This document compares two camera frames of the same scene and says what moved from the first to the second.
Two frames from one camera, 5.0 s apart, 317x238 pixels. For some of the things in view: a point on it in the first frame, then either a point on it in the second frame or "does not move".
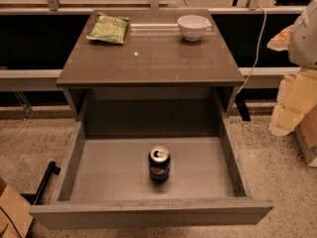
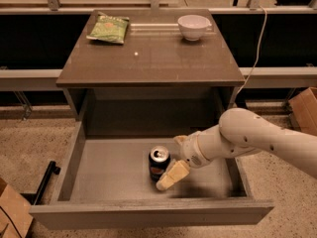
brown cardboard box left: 15,216 does not move
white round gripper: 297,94 to 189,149
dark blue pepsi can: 159,160 does not move
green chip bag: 109,28 does not move
